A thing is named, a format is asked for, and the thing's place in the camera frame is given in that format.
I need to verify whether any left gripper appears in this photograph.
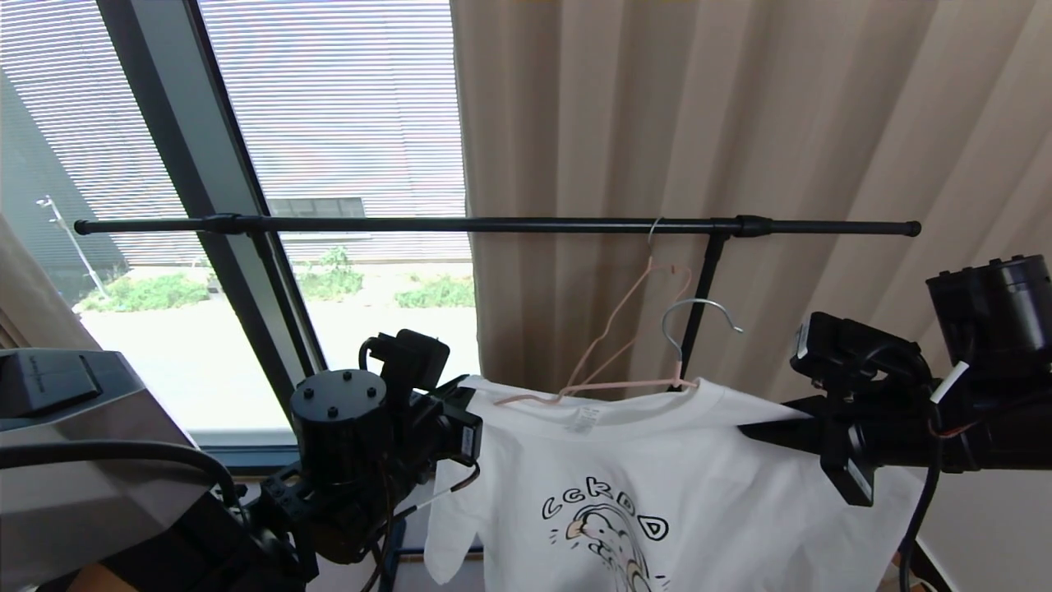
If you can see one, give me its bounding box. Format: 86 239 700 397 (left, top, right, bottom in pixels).
386 382 486 494

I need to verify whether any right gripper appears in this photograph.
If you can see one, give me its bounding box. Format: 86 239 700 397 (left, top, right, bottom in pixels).
820 386 987 507

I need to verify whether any white garment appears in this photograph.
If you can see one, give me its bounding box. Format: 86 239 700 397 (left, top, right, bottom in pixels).
423 374 925 592

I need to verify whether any pink clothes hanger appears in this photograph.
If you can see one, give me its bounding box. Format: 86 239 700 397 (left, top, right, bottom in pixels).
561 218 695 397
493 298 745 407

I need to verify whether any black clothes rack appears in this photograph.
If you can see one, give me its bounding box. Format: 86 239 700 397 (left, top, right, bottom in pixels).
74 214 922 592

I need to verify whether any beige curtain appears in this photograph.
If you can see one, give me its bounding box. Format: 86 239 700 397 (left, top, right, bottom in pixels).
0 214 104 354
450 0 1052 408

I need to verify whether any black cable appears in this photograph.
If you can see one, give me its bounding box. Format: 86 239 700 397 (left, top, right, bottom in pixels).
0 440 243 527
897 456 944 592

